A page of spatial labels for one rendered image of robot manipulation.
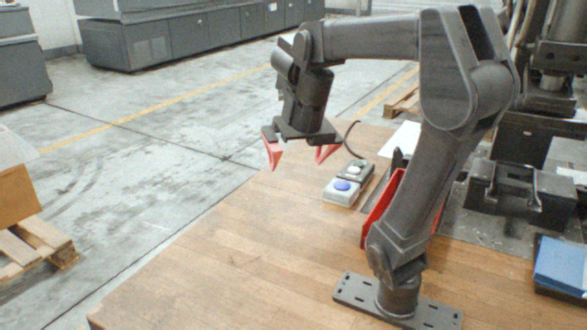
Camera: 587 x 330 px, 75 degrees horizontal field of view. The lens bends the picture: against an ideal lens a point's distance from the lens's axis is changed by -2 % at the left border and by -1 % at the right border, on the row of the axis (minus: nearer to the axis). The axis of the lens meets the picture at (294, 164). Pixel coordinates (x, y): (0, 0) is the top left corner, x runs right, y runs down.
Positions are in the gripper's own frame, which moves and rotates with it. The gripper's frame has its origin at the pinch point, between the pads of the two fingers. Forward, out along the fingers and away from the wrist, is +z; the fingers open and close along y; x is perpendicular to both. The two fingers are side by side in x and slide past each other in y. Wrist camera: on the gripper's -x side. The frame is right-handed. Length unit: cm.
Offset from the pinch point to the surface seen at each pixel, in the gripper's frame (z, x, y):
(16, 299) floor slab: 137, -79, 83
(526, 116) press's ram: -15.6, 12.1, -40.5
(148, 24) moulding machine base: 164, -479, -23
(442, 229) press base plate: 8.7, 16.6, -28.7
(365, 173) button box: 11.7, -5.7, -23.8
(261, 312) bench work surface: 11.4, 21.7, 12.9
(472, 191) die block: 3.8, 12.1, -38.6
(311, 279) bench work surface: 11.2, 18.4, 2.4
